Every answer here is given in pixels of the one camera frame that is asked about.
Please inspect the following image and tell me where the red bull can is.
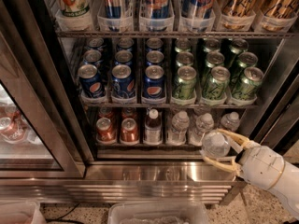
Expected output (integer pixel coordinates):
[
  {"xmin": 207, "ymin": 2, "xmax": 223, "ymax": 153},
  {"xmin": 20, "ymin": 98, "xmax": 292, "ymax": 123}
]
[
  {"xmin": 181, "ymin": 0, "xmax": 215, "ymax": 19},
  {"xmin": 145, "ymin": 0, "xmax": 169, "ymax": 19},
  {"xmin": 104, "ymin": 0, "xmax": 129, "ymax": 19}
]

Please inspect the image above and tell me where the green soda can front left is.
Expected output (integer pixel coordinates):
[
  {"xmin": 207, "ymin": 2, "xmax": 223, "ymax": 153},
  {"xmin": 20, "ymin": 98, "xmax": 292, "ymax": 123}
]
[{"xmin": 172, "ymin": 66, "xmax": 197, "ymax": 100}]

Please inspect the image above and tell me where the green soda can front middle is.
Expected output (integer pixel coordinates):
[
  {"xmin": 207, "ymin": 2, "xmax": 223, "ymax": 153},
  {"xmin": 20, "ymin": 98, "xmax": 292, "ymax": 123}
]
[{"xmin": 202, "ymin": 66, "xmax": 230, "ymax": 100}]

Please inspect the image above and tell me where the blue Pepsi can front middle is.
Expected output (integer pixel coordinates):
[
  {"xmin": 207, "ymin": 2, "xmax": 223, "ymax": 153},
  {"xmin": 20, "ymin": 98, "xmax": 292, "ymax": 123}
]
[{"xmin": 111, "ymin": 64, "xmax": 135, "ymax": 99}]

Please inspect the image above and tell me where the red soda can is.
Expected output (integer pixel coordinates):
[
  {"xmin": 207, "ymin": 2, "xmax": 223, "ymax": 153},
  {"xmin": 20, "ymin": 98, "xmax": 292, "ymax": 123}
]
[
  {"xmin": 96, "ymin": 118, "xmax": 116, "ymax": 143},
  {"xmin": 121, "ymin": 118, "xmax": 138, "ymax": 143}
]

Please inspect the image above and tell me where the Red Bull can left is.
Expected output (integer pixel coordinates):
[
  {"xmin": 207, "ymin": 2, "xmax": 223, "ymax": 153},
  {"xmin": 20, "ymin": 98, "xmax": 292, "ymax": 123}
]
[{"xmin": 104, "ymin": 0, "xmax": 129, "ymax": 19}]

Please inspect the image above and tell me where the clear plastic bin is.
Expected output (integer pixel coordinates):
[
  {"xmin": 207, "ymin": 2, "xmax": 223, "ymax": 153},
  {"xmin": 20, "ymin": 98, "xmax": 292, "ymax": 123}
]
[
  {"xmin": 107, "ymin": 200, "xmax": 208, "ymax": 224},
  {"xmin": 0, "ymin": 202, "xmax": 47, "ymax": 224}
]

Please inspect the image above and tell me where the Red Bull can right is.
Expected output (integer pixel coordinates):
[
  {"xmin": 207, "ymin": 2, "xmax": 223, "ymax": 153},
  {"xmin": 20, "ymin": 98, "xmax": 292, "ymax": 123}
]
[{"xmin": 181, "ymin": 0, "xmax": 215, "ymax": 19}]

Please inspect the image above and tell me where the clear plastic bin left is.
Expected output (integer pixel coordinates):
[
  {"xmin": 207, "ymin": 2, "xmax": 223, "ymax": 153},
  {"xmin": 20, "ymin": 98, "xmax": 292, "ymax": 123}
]
[{"xmin": 0, "ymin": 202, "xmax": 47, "ymax": 224}]

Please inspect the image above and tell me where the green soda can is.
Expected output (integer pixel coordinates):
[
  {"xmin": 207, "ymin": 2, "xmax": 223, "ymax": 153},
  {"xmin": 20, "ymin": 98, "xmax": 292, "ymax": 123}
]
[
  {"xmin": 202, "ymin": 66, "xmax": 230, "ymax": 100},
  {"xmin": 172, "ymin": 66, "xmax": 197, "ymax": 100},
  {"xmin": 232, "ymin": 67, "xmax": 263, "ymax": 101}
]

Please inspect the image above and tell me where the blue Pepsi can front right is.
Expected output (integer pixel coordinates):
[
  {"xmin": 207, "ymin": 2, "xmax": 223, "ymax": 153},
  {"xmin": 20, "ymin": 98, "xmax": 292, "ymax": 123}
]
[{"xmin": 143, "ymin": 65, "xmax": 164, "ymax": 99}]

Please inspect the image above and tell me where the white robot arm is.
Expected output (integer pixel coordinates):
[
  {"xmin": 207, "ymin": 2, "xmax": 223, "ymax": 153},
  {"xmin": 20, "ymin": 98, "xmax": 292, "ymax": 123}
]
[{"xmin": 200, "ymin": 129, "xmax": 299, "ymax": 219}]

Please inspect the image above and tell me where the gold can right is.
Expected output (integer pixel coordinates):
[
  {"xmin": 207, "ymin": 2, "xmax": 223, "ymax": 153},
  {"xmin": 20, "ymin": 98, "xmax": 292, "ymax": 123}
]
[{"xmin": 261, "ymin": 0, "xmax": 299, "ymax": 19}]

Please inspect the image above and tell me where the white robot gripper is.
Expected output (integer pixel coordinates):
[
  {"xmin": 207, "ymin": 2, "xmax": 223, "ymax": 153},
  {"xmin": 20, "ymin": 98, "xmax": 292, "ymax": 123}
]
[{"xmin": 203, "ymin": 129, "xmax": 285, "ymax": 190}]

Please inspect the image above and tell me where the red soda can front left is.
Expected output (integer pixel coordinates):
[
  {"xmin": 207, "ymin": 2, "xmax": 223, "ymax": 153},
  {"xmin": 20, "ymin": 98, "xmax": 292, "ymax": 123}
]
[{"xmin": 96, "ymin": 118, "xmax": 116, "ymax": 143}]

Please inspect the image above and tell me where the blue pepsi can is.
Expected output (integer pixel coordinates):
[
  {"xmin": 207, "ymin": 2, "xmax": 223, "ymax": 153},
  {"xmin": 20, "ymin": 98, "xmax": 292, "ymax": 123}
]
[
  {"xmin": 111, "ymin": 64, "xmax": 135, "ymax": 99},
  {"xmin": 78, "ymin": 64, "xmax": 105, "ymax": 98},
  {"xmin": 143, "ymin": 65, "xmax": 164, "ymax": 99}
]

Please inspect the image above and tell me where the red soda can front right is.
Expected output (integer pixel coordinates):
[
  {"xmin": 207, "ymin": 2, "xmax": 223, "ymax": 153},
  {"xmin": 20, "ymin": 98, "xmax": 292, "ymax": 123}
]
[{"xmin": 121, "ymin": 118, "xmax": 138, "ymax": 143}]

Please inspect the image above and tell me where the open fridge door right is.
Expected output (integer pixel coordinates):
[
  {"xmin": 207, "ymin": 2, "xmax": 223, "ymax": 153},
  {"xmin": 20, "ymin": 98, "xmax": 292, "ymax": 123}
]
[{"xmin": 252, "ymin": 63, "xmax": 299, "ymax": 155}]

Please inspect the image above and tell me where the brown drink bottle white cap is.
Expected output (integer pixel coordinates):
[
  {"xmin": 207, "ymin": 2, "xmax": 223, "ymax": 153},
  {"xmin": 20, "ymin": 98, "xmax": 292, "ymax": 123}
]
[{"xmin": 144, "ymin": 109, "xmax": 162, "ymax": 146}]

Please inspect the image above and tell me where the Red Bull can middle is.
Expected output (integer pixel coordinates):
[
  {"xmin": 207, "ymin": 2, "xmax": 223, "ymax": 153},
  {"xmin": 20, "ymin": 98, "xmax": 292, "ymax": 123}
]
[{"xmin": 145, "ymin": 0, "xmax": 169, "ymax": 19}]

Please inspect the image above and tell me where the green soda can front right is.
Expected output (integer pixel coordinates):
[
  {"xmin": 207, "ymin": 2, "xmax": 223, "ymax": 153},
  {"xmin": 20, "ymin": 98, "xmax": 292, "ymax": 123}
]
[{"xmin": 232, "ymin": 67, "xmax": 263, "ymax": 101}]

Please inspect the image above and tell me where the clear water bottle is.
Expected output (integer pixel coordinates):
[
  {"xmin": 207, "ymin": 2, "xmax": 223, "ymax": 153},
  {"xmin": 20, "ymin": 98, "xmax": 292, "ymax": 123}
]
[
  {"xmin": 188, "ymin": 113, "xmax": 214, "ymax": 147},
  {"xmin": 201, "ymin": 130, "xmax": 242, "ymax": 159},
  {"xmin": 220, "ymin": 112, "xmax": 240, "ymax": 132},
  {"xmin": 166, "ymin": 111, "xmax": 190, "ymax": 146}
]

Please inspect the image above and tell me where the clear plastic bin centre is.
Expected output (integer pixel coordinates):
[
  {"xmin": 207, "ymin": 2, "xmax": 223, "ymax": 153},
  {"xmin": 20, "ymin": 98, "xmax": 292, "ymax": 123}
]
[{"xmin": 107, "ymin": 200, "xmax": 208, "ymax": 224}]

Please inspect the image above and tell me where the glass fridge door left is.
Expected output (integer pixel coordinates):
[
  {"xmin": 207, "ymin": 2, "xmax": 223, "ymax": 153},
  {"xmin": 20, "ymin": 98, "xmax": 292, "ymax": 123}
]
[{"xmin": 0, "ymin": 1, "xmax": 85, "ymax": 179}]

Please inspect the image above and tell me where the blue Pepsi can front left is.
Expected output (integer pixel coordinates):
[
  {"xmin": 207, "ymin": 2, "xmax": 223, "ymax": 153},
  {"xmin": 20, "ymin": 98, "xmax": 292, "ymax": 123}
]
[{"xmin": 78, "ymin": 64, "xmax": 105, "ymax": 98}]

